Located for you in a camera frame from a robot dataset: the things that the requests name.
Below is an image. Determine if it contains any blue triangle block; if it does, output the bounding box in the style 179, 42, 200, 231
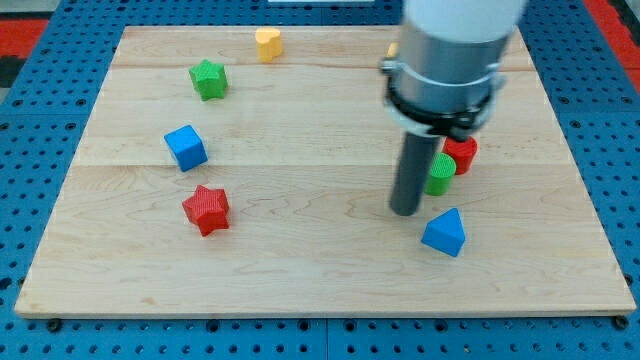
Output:
421, 208, 466, 257

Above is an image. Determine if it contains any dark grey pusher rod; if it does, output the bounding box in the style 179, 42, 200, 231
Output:
389, 133, 441, 216

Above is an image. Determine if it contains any yellow block behind arm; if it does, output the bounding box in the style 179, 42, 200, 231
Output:
386, 42, 398, 58

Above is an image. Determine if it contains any blue cube block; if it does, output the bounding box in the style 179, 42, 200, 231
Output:
164, 125, 208, 172

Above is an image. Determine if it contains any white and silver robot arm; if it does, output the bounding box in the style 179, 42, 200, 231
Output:
381, 0, 526, 141

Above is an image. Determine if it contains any red cylinder block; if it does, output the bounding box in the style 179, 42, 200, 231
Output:
442, 137, 478, 175

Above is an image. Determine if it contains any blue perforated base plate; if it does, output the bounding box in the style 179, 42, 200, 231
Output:
1, 1, 639, 359

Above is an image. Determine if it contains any light wooden board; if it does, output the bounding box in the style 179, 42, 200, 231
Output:
15, 26, 636, 319

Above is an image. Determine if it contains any green star block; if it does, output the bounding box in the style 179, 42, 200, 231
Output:
189, 59, 228, 101

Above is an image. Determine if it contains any green cylinder block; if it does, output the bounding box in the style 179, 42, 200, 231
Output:
424, 152, 457, 196

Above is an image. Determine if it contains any red star block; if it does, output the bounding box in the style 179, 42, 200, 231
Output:
182, 185, 230, 237

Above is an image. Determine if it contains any yellow heart block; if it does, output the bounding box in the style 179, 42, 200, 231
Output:
254, 27, 283, 63

